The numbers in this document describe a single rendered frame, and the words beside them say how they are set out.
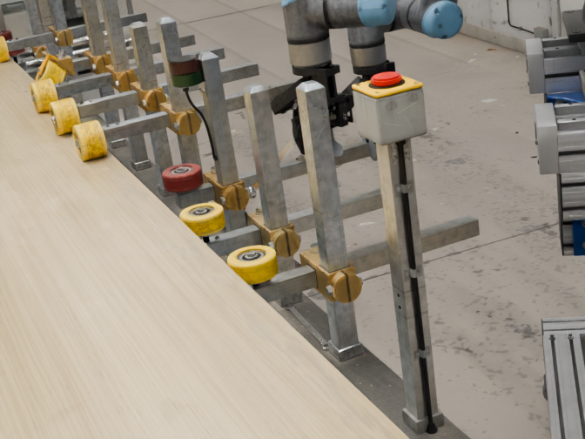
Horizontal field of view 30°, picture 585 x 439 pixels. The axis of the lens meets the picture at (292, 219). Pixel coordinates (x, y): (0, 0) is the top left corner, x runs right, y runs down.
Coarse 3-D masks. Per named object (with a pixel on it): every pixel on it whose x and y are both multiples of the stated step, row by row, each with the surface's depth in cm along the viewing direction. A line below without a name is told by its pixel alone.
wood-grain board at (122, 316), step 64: (0, 64) 344; (0, 128) 272; (0, 192) 225; (64, 192) 219; (128, 192) 214; (0, 256) 192; (64, 256) 188; (128, 256) 184; (192, 256) 180; (0, 320) 168; (64, 320) 164; (128, 320) 161; (192, 320) 158; (256, 320) 156; (0, 384) 148; (64, 384) 146; (128, 384) 143; (192, 384) 141; (256, 384) 139; (320, 384) 137
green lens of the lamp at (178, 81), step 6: (198, 72) 209; (174, 78) 209; (180, 78) 208; (186, 78) 208; (192, 78) 209; (198, 78) 210; (174, 84) 210; (180, 84) 209; (186, 84) 209; (192, 84) 209
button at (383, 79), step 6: (384, 72) 143; (390, 72) 143; (396, 72) 142; (372, 78) 142; (378, 78) 141; (384, 78) 140; (390, 78) 140; (396, 78) 140; (378, 84) 140; (384, 84) 140; (390, 84) 140
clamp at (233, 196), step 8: (208, 176) 226; (216, 176) 225; (216, 184) 221; (232, 184) 219; (240, 184) 220; (216, 192) 222; (224, 192) 219; (232, 192) 217; (240, 192) 218; (216, 200) 224; (224, 200) 218; (232, 200) 218; (240, 200) 219; (248, 200) 219; (224, 208) 220; (232, 208) 218; (240, 208) 219
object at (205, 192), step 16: (352, 144) 236; (368, 144) 235; (288, 160) 231; (336, 160) 233; (352, 160) 234; (240, 176) 226; (256, 176) 226; (288, 176) 229; (176, 192) 222; (192, 192) 221; (208, 192) 223
